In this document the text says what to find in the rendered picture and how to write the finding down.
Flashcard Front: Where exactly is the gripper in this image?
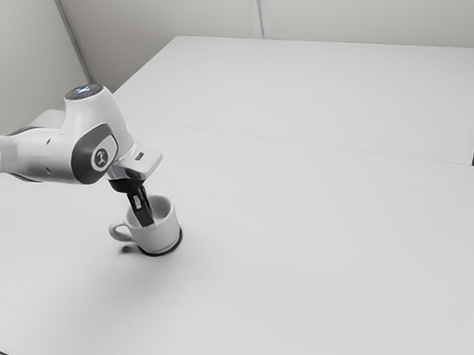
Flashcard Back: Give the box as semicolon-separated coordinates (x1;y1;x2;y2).
104;175;158;228

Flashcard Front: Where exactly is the white mug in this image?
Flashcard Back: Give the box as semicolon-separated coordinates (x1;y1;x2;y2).
107;191;186;259

